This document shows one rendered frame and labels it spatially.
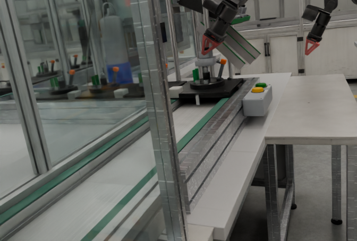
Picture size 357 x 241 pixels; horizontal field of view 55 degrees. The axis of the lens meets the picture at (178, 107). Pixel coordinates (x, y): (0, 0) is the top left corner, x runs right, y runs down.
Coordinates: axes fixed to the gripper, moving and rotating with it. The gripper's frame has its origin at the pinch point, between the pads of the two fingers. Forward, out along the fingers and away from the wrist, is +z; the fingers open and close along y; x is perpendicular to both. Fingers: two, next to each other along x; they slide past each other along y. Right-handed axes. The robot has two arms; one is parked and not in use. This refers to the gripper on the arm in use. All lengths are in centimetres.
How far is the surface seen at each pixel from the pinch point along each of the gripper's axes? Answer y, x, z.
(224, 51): -20.0, 3.9, 1.2
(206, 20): -18.0, -9.8, -6.4
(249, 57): -31.2, 13.7, 0.2
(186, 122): 31.3, 12.1, 13.9
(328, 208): -72, 102, 62
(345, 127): 19, 54, -10
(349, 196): 26, 67, 5
